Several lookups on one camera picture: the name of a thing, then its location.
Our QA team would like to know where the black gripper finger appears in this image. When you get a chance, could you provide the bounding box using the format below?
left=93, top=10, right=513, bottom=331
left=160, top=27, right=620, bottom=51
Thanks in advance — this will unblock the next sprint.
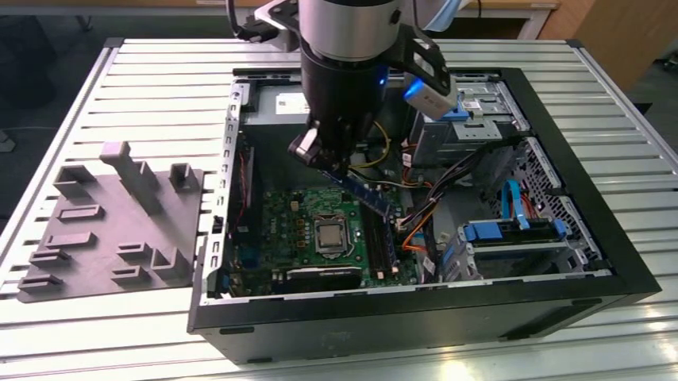
left=286, top=121, right=341, bottom=172
left=337, top=146, right=356, bottom=178

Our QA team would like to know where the black RAM stick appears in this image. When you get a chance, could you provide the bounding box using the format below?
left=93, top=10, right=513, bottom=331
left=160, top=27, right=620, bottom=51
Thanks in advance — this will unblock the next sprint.
left=320, top=168, right=393, bottom=218
left=377, top=214, right=400, bottom=275

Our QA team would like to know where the black empty RAM slot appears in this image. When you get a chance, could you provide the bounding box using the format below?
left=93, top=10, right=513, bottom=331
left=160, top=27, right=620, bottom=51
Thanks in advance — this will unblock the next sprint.
left=364, top=210, right=386, bottom=280

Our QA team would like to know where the grey power supply unit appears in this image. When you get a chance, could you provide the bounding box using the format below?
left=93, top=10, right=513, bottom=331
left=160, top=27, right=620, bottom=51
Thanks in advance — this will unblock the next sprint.
left=240, top=83, right=348, bottom=191

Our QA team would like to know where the green motherboard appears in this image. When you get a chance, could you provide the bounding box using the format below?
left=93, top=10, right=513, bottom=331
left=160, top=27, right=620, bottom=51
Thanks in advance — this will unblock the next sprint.
left=225, top=184, right=425, bottom=298

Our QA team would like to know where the silver CPU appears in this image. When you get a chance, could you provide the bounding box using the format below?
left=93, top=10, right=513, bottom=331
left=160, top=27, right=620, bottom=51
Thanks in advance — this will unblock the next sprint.
left=318, top=225, right=346, bottom=246

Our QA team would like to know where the blue plastic drive carrier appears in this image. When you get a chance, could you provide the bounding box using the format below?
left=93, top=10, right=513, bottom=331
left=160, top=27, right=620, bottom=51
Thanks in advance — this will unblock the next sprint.
left=441, top=103, right=471, bottom=123

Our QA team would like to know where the metal socket cover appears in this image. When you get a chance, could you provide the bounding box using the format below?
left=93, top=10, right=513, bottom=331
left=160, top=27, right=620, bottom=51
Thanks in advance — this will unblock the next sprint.
left=310, top=213, right=354, bottom=260

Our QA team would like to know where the grey metal drive cage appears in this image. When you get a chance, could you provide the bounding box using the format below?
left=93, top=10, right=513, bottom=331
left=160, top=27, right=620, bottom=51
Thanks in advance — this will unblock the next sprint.
left=412, top=73, right=531, bottom=168

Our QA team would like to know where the black graphics card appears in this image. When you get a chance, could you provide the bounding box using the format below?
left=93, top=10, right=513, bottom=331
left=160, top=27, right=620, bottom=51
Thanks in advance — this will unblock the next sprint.
left=273, top=264, right=365, bottom=295

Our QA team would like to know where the hard disk in blue carrier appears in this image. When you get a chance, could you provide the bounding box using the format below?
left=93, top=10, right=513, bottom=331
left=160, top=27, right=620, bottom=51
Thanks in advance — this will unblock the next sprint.
left=459, top=218, right=572, bottom=250

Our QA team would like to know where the grey metal disk bay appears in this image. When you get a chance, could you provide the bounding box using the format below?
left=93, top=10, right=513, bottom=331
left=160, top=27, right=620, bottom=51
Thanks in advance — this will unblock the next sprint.
left=441, top=237, right=592, bottom=283

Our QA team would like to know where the grey plastic parts rack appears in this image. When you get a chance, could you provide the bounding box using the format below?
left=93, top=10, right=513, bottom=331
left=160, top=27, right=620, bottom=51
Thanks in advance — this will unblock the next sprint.
left=14, top=140, right=208, bottom=306

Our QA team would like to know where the white-legged wooden desk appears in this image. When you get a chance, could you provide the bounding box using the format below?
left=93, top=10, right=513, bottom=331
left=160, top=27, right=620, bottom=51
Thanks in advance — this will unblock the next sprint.
left=73, top=0, right=561, bottom=40

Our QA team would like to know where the black open PC case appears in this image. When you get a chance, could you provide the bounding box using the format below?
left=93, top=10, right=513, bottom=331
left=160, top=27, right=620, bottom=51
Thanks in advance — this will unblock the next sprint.
left=185, top=66, right=663, bottom=365

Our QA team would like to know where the wooden cabinet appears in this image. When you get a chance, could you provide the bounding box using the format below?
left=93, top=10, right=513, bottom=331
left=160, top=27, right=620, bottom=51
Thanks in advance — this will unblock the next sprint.
left=537, top=0, right=678, bottom=93

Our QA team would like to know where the yellow wire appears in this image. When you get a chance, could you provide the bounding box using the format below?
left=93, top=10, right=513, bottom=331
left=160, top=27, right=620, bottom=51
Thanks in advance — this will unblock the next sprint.
left=348, top=121, right=393, bottom=172

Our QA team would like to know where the thin red wire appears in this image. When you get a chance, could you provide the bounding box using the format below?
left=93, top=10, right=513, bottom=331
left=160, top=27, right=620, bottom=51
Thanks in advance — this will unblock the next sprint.
left=236, top=152, right=250, bottom=211

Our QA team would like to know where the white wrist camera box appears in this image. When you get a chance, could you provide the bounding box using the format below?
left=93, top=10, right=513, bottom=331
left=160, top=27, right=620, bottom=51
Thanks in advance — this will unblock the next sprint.
left=401, top=77, right=459, bottom=121

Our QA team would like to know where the black cable bundle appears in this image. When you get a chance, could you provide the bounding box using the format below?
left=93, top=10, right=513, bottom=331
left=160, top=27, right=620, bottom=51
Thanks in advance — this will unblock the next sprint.
left=396, top=134, right=525, bottom=232

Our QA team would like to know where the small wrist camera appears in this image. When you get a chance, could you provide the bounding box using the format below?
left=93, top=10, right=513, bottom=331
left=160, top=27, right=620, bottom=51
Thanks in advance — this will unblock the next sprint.
left=234, top=0, right=300, bottom=52

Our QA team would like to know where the orange wire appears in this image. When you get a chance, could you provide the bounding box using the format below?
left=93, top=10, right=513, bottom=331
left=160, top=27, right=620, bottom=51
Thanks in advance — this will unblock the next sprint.
left=400, top=225, right=433, bottom=254

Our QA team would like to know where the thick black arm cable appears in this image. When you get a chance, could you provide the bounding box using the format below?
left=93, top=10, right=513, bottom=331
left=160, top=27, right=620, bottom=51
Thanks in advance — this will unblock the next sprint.
left=225, top=0, right=242, bottom=39

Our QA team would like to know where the blue flat data cable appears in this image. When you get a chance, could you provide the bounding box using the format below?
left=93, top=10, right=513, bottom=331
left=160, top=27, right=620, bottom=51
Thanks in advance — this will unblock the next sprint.
left=500, top=179, right=531, bottom=232

